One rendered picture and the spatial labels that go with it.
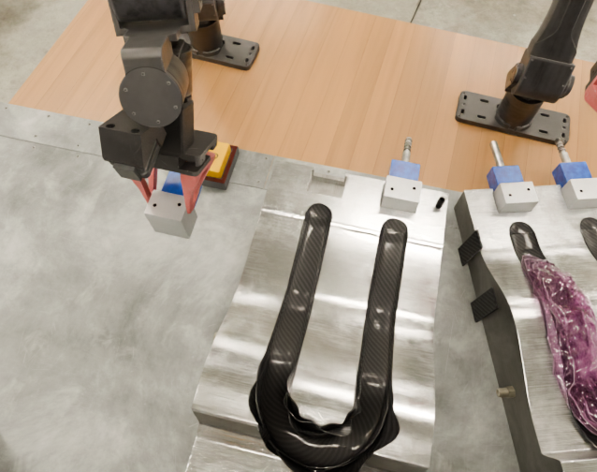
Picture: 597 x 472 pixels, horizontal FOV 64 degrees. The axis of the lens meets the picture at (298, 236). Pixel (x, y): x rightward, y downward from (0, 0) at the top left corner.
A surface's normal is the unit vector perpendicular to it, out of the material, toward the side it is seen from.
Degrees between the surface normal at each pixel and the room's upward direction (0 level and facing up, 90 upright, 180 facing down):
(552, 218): 0
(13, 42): 0
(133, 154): 63
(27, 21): 1
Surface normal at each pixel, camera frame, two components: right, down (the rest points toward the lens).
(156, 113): 0.09, 0.60
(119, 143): -0.19, 0.56
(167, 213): 0.01, -0.43
